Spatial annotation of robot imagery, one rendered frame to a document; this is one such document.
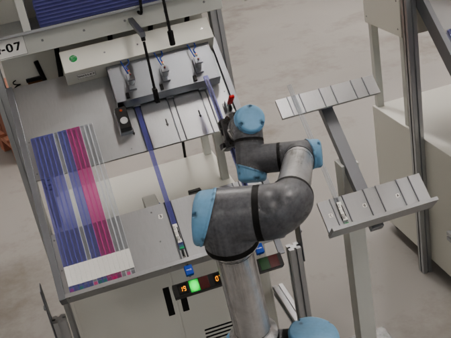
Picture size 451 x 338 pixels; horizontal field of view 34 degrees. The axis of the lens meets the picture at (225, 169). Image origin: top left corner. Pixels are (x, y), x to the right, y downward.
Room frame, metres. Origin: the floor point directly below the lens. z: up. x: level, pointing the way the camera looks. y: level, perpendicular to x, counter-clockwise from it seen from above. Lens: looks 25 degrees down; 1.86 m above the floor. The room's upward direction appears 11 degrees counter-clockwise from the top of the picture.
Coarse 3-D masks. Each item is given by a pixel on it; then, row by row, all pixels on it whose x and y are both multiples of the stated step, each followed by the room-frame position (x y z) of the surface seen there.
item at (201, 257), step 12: (204, 252) 1.85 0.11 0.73; (168, 264) 1.82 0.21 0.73; (180, 264) 1.83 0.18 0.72; (192, 264) 1.87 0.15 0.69; (132, 276) 1.80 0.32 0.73; (144, 276) 1.82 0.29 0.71; (84, 288) 1.77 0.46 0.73; (96, 288) 1.77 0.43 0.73; (108, 288) 1.81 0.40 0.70; (72, 300) 1.80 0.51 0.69
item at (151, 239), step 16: (144, 208) 1.97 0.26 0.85; (160, 208) 1.97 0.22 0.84; (176, 208) 1.97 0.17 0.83; (192, 208) 1.97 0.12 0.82; (128, 224) 1.93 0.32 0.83; (144, 224) 1.93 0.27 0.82; (160, 224) 1.93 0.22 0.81; (128, 240) 1.90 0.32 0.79; (144, 240) 1.89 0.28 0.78; (160, 240) 1.89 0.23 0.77; (176, 240) 1.89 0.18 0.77; (192, 240) 1.89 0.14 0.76; (144, 256) 1.86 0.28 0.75; (160, 256) 1.86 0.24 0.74; (176, 256) 1.86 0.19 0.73; (64, 288) 1.79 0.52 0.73
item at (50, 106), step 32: (32, 96) 2.25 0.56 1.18; (64, 96) 2.25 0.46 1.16; (96, 96) 2.25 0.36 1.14; (192, 96) 2.24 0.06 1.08; (224, 96) 2.24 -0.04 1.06; (32, 128) 2.16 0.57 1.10; (64, 128) 2.16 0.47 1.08; (96, 128) 2.16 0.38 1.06; (160, 128) 2.16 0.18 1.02; (192, 128) 2.16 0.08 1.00; (32, 160) 2.09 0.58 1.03
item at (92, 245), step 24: (48, 144) 2.11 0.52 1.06; (72, 144) 2.11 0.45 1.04; (96, 144) 2.11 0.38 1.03; (48, 168) 2.05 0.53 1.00; (72, 168) 2.05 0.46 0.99; (96, 168) 2.05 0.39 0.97; (48, 192) 2.00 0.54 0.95; (72, 192) 2.00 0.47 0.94; (96, 192) 2.00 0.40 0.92; (72, 216) 1.94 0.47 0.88; (96, 216) 1.94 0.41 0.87; (72, 240) 1.89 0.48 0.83; (96, 240) 1.89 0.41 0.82; (120, 240) 1.89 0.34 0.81; (72, 264) 1.84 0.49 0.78; (96, 264) 1.83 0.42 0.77; (120, 264) 1.83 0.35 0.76; (72, 288) 1.78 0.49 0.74
